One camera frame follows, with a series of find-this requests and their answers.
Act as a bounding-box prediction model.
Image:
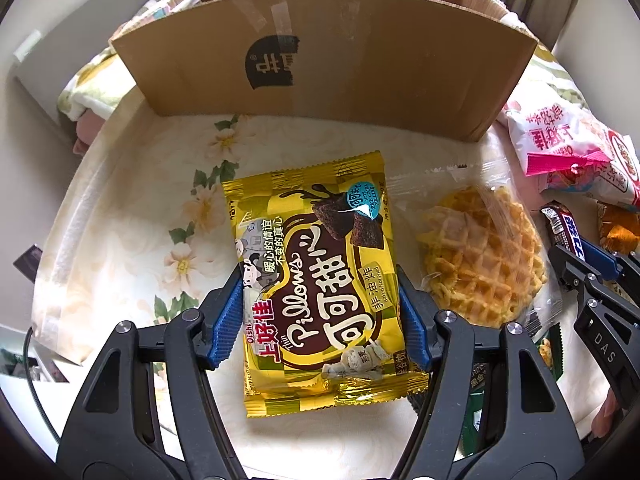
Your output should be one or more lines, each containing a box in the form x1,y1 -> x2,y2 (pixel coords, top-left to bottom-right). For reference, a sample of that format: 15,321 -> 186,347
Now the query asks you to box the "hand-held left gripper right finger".
395,262 -> 586,480

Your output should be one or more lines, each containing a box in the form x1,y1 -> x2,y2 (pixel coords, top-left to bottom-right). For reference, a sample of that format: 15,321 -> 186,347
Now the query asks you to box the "waffle in clear wrapper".
387,162 -> 563,341

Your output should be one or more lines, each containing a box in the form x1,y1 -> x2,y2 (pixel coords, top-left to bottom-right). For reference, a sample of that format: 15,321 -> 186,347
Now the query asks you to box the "floral tablecloth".
32,110 -> 621,480

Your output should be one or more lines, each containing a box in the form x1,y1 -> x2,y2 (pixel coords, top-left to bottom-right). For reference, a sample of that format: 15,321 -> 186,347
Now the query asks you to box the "pink white snack bag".
502,77 -> 640,206

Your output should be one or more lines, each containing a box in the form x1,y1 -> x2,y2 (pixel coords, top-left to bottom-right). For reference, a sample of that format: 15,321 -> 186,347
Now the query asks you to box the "dark paper card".
12,244 -> 47,283

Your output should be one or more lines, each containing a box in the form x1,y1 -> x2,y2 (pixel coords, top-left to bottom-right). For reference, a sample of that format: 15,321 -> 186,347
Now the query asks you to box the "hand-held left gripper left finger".
57,262 -> 251,480

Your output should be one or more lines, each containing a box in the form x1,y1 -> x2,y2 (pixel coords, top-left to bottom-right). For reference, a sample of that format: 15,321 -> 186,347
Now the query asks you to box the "brown cardboard box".
109,0 -> 540,142

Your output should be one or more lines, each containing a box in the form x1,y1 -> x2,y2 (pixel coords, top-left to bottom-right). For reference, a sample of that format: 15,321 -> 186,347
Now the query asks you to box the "pink cloth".
72,109 -> 108,155

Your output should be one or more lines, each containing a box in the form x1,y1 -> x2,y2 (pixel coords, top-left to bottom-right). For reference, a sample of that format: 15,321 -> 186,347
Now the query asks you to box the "orange snack packet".
596,201 -> 640,256

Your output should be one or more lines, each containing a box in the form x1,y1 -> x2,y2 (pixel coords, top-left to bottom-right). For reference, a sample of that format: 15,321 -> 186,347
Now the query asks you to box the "white wall plate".
12,30 -> 43,63

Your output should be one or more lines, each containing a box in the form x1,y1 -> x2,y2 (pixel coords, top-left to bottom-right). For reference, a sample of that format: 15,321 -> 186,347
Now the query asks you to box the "green snack packet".
460,322 -> 565,458

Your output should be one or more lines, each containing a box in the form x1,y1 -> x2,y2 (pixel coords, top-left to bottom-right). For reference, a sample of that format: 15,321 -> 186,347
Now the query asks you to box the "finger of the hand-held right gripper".
572,280 -> 640,411
549,240 -> 640,311

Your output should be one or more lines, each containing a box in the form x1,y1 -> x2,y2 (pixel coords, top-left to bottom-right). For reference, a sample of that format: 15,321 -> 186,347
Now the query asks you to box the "black cable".
22,330 -> 63,441

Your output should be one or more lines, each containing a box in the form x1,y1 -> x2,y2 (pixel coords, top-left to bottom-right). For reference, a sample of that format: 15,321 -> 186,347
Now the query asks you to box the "dark chocolate bar wrapper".
540,201 -> 588,261

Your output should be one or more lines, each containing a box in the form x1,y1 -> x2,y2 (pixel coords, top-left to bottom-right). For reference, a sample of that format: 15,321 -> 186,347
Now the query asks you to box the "yellow snack packet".
221,150 -> 431,420

